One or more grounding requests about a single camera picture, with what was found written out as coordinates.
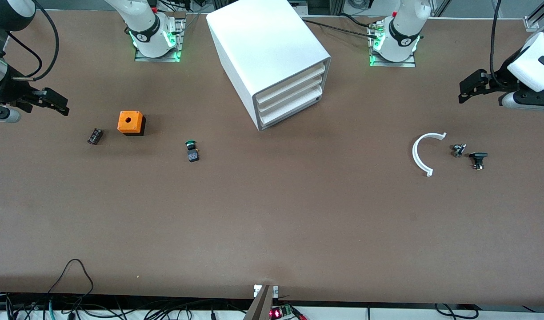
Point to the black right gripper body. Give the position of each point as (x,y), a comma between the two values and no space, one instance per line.
(10,92)

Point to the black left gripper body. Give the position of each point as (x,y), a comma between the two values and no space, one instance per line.
(500,76)

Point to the green push button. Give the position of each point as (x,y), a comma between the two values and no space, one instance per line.
(192,154)

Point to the white plastic tray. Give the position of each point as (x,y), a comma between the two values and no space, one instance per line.
(290,85)

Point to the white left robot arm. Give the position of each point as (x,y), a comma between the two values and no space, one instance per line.
(403,26)

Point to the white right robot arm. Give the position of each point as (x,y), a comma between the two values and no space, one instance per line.
(143,22)

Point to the small black terminal block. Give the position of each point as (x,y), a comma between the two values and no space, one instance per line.
(95,136)

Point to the small metal fitting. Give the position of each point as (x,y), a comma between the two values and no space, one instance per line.
(458,150)

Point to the orange box with hole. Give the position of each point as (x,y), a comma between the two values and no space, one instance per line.
(129,122)

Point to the circuit board with red light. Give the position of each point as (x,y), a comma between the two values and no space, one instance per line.
(281,312)

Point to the black flat-head switch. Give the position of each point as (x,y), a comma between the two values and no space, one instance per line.
(478,155)

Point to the aluminium frame profile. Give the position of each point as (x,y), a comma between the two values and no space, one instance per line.
(532,22)

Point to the white curved bracket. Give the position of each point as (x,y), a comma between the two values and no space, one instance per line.
(414,153)

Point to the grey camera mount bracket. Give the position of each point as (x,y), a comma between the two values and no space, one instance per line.
(263,304)

